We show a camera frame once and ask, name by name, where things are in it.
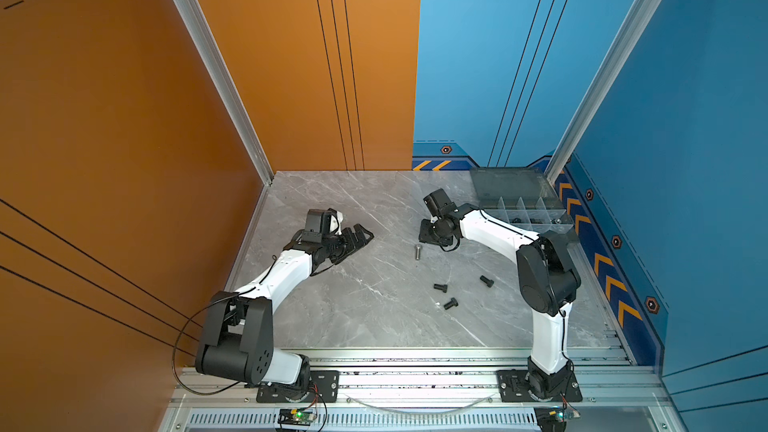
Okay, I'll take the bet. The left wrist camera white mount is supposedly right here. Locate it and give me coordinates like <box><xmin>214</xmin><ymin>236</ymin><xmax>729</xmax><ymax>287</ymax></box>
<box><xmin>304</xmin><ymin>208</ymin><xmax>343</xmax><ymax>242</ymax></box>

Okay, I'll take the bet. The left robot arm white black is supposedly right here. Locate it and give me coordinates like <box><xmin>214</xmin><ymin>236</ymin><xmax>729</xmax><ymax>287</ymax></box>
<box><xmin>195</xmin><ymin>224</ymin><xmax>374</xmax><ymax>399</ymax></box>

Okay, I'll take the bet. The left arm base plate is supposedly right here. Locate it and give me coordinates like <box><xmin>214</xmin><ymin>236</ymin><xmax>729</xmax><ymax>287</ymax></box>
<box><xmin>256</xmin><ymin>369</ymin><xmax>340</xmax><ymax>404</ymax></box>

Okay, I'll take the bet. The aluminium front rail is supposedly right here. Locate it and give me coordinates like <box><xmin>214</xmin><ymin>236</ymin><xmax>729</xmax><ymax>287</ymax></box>
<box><xmin>160</xmin><ymin>344</ymin><xmax>684</xmax><ymax>431</ymax></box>

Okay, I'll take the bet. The right aluminium frame post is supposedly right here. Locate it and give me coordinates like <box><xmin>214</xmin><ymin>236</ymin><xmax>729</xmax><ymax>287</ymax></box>
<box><xmin>544</xmin><ymin>0</ymin><xmax>662</xmax><ymax>185</ymax></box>

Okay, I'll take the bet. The right circuit board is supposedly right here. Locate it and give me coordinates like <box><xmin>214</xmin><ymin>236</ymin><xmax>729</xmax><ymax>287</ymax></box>
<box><xmin>534</xmin><ymin>408</ymin><xmax>581</xmax><ymax>432</ymax></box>

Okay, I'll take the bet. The green circuit board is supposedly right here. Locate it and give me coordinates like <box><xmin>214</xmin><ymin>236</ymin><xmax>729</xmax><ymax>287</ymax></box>
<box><xmin>277</xmin><ymin>409</ymin><xmax>318</xmax><ymax>429</ymax></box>

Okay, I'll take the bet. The aluminium frame post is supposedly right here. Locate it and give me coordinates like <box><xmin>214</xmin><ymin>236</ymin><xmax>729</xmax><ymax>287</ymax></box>
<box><xmin>172</xmin><ymin>0</ymin><xmax>274</xmax><ymax>187</ymax></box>
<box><xmin>544</xmin><ymin>0</ymin><xmax>662</xmax><ymax>185</ymax></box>

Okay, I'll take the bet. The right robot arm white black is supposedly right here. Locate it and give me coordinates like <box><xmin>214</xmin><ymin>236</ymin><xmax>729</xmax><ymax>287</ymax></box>
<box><xmin>419</xmin><ymin>189</ymin><xmax>583</xmax><ymax>403</ymax></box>

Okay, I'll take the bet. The left aluminium frame post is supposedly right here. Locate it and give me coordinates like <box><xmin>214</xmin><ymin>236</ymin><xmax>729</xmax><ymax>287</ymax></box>
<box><xmin>172</xmin><ymin>0</ymin><xmax>274</xmax><ymax>187</ymax></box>

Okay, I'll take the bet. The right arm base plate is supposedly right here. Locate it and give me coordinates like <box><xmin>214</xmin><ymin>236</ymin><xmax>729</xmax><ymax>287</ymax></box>
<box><xmin>496</xmin><ymin>367</ymin><xmax>583</xmax><ymax>403</ymax></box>

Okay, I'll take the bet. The grey plastic organizer box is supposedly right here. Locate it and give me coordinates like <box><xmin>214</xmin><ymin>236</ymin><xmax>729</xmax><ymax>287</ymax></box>
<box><xmin>460</xmin><ymin>168</ymin><xmax>578</xmax><ymax>258</ymax></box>

